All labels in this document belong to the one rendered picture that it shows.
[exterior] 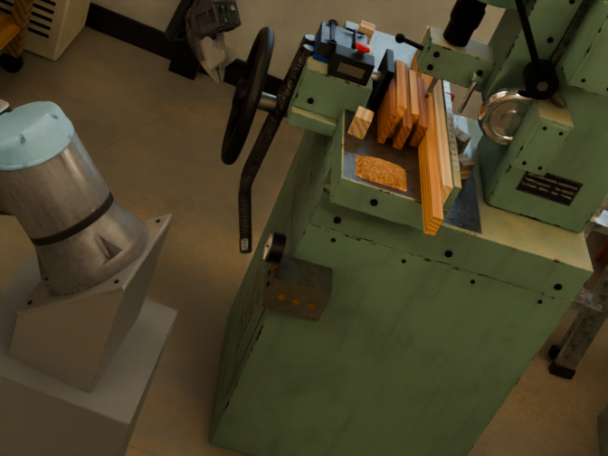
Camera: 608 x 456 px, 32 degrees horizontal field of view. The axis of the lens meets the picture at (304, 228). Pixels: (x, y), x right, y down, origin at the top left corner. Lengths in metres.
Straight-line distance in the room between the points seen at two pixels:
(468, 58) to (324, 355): 0.71
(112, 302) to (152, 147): 1.68
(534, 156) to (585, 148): 0.15
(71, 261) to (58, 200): 0.10
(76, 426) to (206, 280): 1.15
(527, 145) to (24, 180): 0.91
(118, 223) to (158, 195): 1.43
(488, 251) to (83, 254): 0.83
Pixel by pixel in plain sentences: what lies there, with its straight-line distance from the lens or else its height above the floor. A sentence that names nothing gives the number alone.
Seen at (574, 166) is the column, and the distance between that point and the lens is 2.17.
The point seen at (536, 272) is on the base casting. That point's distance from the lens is 2.18.
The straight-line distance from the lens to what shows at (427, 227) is 1.85.
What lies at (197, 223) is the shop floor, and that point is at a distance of 3.11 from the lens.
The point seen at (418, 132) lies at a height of 0.93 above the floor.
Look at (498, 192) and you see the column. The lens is 2.18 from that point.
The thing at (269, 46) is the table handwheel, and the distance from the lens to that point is 2.08.
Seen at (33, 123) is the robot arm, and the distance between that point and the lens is 1.69.
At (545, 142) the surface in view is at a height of 1.03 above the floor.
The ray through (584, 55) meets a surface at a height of 1.21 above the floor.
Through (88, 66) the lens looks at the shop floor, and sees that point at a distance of 3.62.
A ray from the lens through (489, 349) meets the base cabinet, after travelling 2.32.
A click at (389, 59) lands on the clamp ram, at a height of 0.99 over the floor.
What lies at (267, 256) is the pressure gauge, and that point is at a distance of 2.04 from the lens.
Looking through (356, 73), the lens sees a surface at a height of 0.98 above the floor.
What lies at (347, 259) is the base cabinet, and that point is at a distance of 2.13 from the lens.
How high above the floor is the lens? 1.95
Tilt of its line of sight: 37 degrees down
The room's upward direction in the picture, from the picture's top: 24 degrees clockwise
